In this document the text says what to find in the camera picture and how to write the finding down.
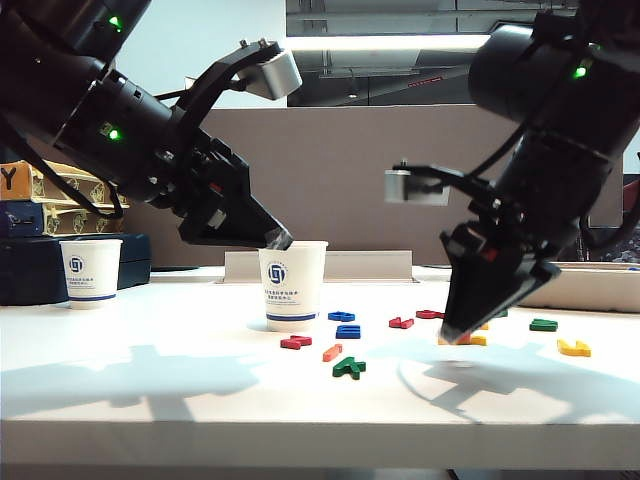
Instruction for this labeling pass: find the long ceiling light strip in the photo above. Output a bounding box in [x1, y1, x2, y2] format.
[287, 33, 494, 52]

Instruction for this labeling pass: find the black camera bracket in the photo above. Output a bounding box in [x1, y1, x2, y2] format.
[414, 163, 506, 221]
[169, 42, 281, 151]

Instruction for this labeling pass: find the grey cable slot flap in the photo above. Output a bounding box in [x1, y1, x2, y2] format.
[223, 250, 413, 285]

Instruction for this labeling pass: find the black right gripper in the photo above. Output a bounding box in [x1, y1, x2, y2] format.
[438, 208, 562, 345]

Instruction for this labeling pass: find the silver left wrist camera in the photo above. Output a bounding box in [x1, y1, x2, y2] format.
[236, 39, 304, 101]

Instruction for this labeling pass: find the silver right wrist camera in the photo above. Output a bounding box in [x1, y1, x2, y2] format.
[383, 158, 452, 207]

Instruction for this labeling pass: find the yellow box with letter Y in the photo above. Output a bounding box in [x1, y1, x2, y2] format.
[0, 159, 129, 209]

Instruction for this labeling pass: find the green letter K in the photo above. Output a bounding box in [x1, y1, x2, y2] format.
[331, 356, 367, 381]

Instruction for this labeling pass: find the white paper cup blue logo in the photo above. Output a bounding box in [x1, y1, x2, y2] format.
[257, 240, 330, 334]
[59, 239, 124, 312]

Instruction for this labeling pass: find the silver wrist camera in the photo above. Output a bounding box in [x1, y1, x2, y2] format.
[236, 39, 304, 101]
[383, 158, 452, 207]

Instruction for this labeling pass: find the black left camera bracket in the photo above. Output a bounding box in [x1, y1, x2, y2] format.
[169, 42, 281, 151]

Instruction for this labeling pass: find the yellow hooked letter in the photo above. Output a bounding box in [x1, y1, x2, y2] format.
[556, 338, 592, 359]

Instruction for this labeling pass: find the black right camera bracket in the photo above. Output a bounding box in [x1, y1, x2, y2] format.
[414, 163, 506, 221]

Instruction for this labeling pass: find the brown desk divider panel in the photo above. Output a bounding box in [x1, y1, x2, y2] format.
[122, 103, 624, 269]

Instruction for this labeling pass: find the beige paper pulp tray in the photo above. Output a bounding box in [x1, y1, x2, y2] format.
[519, 261, 640, 314]

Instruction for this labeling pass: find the long yellow letter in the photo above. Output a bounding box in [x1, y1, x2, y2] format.
[436, 333, 488, 348]

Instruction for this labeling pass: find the black carrying case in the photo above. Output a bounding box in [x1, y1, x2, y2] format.
[0, 232, 152, 308]

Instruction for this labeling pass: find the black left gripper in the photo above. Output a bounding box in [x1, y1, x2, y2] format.
[146, 128, 296, 251]

